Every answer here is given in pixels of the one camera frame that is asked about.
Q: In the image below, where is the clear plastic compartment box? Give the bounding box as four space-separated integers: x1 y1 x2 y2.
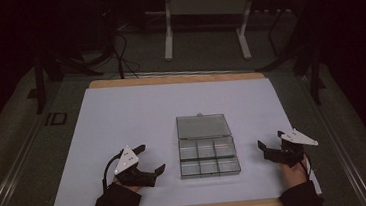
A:
174 108 242 181

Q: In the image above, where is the person's right hand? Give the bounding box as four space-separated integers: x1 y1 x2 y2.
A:
278 152 313 190

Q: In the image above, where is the white table mat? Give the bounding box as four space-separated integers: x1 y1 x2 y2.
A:
40 68 324 206

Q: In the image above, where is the white metal stand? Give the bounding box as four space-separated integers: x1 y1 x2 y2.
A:
159 0 264 68

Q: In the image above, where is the person's left hand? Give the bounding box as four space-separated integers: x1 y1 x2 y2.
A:
111 174 146 196

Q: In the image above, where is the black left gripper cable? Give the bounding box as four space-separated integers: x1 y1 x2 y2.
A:
99 150 128 194

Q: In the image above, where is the black tripod stand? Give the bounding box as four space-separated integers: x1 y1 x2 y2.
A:
250 2 329 111
21 36 108 117

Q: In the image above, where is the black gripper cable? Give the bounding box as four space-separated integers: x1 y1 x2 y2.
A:
299 153 315 183
99 150 128 194

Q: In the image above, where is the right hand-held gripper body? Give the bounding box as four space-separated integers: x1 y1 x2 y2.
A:
261 125 321 171

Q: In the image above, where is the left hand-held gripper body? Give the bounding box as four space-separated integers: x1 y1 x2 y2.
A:
111 143 158 191

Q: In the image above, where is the aluminium floor rail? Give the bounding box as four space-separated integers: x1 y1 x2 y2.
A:
0 108 57 206
297 69 366 206

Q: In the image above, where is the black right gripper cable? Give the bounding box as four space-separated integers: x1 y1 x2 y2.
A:
299 153 315 183

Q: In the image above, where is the black floor cable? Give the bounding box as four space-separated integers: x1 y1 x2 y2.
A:
109 28 144 81

